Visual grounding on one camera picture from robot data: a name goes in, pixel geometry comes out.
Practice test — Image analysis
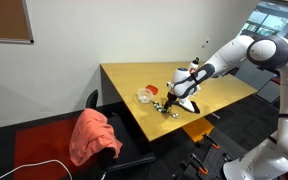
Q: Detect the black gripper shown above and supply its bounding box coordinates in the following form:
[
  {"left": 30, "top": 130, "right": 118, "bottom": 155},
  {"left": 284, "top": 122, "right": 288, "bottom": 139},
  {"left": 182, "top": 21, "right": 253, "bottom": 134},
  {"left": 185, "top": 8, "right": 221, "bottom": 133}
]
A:
[{"left": 163, "top": 91, "right": 179, "bottom": 112}]

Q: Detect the red plastic lid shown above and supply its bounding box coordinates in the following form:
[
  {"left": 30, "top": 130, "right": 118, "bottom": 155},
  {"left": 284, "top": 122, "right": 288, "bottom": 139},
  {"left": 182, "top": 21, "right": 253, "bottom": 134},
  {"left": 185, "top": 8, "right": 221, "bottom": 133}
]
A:
[{"left": 145, "top": 84, "right": 159, "bottom": 96}]

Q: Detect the white brush with black bristles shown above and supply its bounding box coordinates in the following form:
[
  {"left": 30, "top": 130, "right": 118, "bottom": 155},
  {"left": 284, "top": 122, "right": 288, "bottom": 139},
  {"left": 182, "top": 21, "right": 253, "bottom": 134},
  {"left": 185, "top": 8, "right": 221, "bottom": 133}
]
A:
[{"left": 176, "top": 98, "right": 201, "bottom": 115}]

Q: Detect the white bottle with red logo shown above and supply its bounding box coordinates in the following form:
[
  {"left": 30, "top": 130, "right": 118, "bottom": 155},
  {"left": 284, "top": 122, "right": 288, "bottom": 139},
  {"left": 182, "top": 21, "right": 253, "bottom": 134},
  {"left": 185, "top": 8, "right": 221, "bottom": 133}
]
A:
[{"left": 189, "top": 57, "right": 201, "bottom": 74}]

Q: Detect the black orange bar clamp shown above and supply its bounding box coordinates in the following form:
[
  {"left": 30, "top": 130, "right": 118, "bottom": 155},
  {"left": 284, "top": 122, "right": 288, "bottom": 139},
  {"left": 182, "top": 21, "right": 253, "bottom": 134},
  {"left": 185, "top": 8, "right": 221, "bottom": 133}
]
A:
[
  {"left": 202, "top": 133, "right": 221, "bottom": 150},
  {"left": 188, "top": 152, "right": 209, "bottom": 176}
]

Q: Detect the black chair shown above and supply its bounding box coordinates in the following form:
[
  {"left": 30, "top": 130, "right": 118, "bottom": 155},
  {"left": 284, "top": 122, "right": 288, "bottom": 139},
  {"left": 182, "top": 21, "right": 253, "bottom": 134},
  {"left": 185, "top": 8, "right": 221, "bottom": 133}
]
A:
[{"left": 85, "top": 89, "right": 157, "bottom": 180}]

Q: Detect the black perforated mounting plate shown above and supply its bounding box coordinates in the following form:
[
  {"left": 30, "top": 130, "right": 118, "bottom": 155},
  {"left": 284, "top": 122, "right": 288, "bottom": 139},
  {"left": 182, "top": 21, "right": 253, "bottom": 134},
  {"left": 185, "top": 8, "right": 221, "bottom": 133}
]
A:
[{"left": 178, "top": 128, "right": 249, "bottom": 180}]

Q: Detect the salmon pink cloth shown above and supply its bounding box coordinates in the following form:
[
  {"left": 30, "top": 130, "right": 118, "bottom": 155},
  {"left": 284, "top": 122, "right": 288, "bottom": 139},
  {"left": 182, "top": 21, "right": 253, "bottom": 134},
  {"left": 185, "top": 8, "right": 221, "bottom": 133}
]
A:
[{"left": 69, "top": 107, "right": 124, "bottom": 167}]

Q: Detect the brown cork board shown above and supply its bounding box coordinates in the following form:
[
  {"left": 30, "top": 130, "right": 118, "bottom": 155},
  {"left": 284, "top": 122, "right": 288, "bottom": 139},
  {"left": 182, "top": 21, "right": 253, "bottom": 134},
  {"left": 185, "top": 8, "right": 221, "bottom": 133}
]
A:
[{"left": 0, "top": 0, "right": 35, "bottom": 45}]

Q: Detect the white cable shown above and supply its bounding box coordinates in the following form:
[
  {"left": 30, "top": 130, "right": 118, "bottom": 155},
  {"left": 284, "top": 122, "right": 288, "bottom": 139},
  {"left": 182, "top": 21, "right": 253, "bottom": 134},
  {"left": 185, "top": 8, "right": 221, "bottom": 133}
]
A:
[{"left": 0, "top": 159, "right": 73, "bottom": 180}]

